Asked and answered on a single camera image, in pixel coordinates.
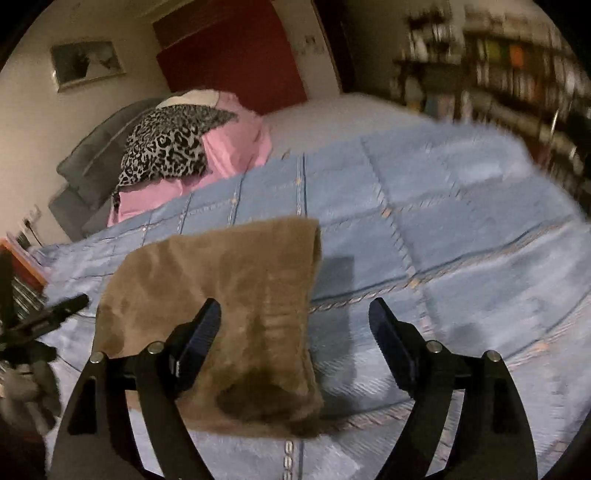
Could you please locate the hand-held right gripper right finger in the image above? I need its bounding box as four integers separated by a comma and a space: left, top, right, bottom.
368, 296, 539, 480

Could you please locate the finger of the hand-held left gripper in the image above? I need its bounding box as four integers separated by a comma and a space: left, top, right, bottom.
0, 293, 90, 344
0, 344, 58, 367

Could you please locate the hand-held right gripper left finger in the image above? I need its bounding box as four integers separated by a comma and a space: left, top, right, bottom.
48, 298, 222, 480

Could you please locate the brown fleece towel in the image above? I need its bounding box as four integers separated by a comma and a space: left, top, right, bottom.
92, 217, 326, 439

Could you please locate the person's left hand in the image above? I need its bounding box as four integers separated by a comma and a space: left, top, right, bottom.
0, 360, 63, 432

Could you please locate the orange storage rack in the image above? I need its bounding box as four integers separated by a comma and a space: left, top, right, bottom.
0, 237, 49, 319

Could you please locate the blue patterned blanket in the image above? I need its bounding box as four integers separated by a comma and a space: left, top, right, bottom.
28, 122, 591, 480

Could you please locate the grey padded headboard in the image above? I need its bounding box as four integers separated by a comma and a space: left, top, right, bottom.
48, 98, 167, 241

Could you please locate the leopard print cloth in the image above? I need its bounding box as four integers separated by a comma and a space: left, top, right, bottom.
111, 104, 238, 208

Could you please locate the pink pillow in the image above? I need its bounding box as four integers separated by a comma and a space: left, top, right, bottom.
107, 91, 273, 227

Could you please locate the white bed sheet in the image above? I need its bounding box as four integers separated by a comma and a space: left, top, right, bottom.
261, 92, 444, 158

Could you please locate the wooden bookshelf with books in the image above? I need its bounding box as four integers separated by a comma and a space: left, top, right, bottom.
390, 0, 591, 213

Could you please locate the framed wall picture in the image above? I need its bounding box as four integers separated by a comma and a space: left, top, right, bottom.
50, 41, 126, 93

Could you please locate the red wall panel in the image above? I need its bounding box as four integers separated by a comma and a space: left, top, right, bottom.
152, 0, 309, 116

